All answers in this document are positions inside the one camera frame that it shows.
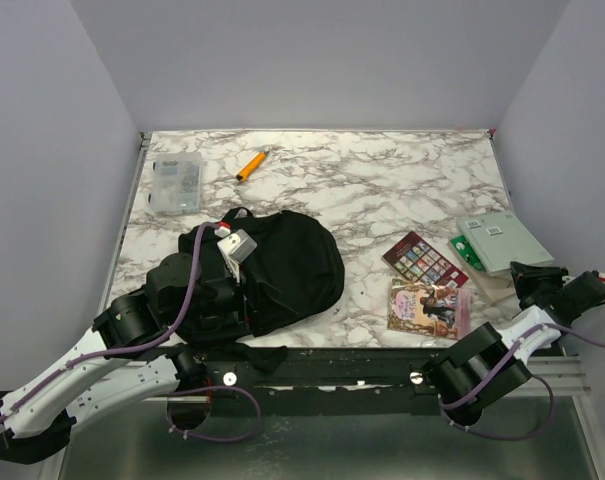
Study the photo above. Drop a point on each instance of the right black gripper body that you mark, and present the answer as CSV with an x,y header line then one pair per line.
x,y
545,283

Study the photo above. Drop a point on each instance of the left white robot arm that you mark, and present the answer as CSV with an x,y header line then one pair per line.
x,y
124,357

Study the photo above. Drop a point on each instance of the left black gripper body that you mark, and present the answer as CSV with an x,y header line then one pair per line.
x,y
221,296

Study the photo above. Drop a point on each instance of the pale green book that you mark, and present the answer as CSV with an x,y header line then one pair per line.
x,y
500,238

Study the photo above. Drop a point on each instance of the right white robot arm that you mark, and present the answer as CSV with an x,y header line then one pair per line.
x,y
489,363

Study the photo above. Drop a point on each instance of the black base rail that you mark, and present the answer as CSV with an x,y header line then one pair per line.
x,y
286,381

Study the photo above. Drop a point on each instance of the black student backpack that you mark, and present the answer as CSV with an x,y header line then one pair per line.
x,y
295,272

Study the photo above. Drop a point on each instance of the illustrated storybook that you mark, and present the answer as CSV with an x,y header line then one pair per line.
x,y
429,310

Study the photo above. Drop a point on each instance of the clear plastic organizer box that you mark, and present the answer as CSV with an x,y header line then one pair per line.
x,y
177,183

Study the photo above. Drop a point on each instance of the orange utility knife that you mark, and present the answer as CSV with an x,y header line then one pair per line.
x,y
251,166

